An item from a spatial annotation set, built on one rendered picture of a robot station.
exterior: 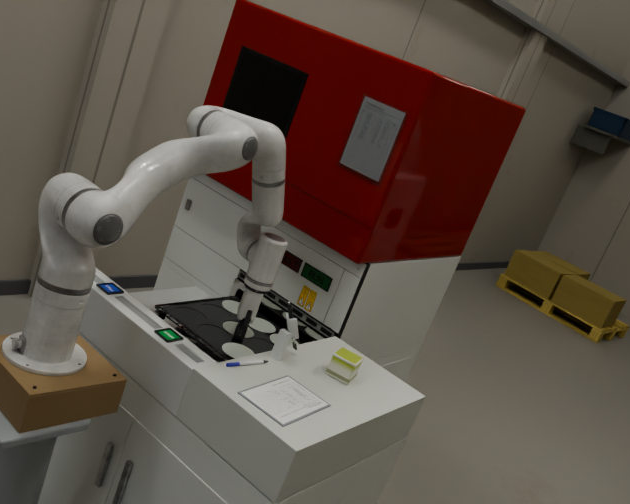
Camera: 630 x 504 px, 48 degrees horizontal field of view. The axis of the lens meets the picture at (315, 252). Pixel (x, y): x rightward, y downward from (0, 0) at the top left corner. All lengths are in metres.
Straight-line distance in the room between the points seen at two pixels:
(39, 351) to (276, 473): 0.60
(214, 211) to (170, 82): 1.64
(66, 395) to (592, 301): 6.41
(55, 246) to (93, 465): 0.73
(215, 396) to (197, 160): 0.56
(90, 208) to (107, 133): 2.31
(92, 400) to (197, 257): 1.02
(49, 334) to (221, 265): 0.99
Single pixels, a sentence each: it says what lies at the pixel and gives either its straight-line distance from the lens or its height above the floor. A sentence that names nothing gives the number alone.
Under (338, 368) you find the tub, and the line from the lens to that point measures 1.98.
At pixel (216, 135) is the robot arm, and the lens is 1.69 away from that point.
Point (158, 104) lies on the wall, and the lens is 4.10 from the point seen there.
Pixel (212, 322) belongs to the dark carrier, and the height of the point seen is 0.90.
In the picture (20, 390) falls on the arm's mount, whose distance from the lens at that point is 1.67.
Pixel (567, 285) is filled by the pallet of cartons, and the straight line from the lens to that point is 7.67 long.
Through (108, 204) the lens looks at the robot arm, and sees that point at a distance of 1.56.
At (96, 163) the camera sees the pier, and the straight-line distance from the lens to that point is 3.88.
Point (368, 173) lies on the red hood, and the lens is 2.12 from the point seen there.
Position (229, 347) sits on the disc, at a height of 0.90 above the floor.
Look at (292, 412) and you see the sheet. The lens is 1.75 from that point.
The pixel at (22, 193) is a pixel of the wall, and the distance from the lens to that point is 3.87.
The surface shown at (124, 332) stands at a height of 0.92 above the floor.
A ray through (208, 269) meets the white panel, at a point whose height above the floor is 0.90.
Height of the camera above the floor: 1.81
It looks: 16 degrees down
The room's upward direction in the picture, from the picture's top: 21 degrees clockwise
